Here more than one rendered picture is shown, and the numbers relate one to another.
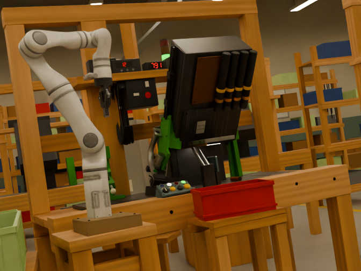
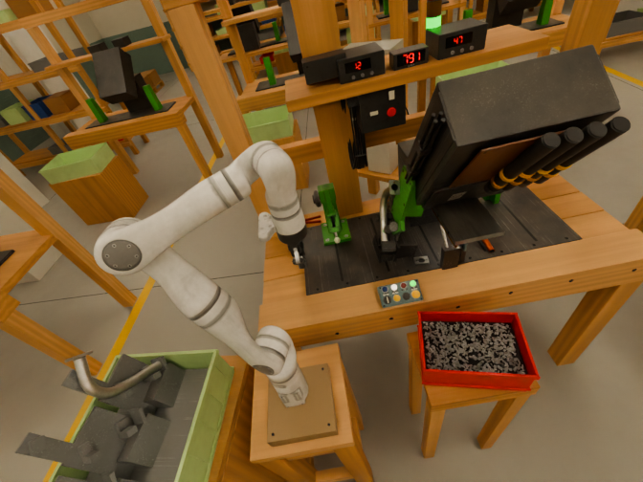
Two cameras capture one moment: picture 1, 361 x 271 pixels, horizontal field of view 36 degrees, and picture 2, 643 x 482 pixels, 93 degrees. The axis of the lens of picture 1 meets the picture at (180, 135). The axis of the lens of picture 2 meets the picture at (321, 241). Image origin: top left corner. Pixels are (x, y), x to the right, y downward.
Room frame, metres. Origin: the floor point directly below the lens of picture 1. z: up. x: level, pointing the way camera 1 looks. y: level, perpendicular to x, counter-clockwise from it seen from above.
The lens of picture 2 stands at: (1.82, -0.05, 1.89)
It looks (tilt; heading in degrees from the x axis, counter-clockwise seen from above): 43 degrees down; 28
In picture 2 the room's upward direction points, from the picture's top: 16 degrees counter-clockwise
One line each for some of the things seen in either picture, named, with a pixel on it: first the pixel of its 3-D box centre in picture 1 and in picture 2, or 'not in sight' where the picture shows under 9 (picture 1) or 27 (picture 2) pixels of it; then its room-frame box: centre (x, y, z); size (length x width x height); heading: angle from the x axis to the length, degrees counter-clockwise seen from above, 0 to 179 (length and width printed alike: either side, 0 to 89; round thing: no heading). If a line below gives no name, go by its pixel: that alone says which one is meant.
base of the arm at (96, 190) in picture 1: (97, 193); (288, 380); (2.09, 0.34, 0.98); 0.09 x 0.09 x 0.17; 26
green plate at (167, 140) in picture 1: (170, 136); (410, 196); (2.77, 0.05, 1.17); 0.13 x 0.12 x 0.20; 113
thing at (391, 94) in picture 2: (138, 94); (379, 104); (3.01, 0.19, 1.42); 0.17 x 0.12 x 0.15; 113
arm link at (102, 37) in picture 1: (101, 47); (277, 182); (2.29, 0.27, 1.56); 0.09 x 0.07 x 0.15; 46
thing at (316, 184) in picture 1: (213, 204); (446, 293); (2.60, -0.10, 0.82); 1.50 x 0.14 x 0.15; 113
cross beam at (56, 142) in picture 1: (152, 130); (397, 129); (3.20, 0.15, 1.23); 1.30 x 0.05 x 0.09; 113
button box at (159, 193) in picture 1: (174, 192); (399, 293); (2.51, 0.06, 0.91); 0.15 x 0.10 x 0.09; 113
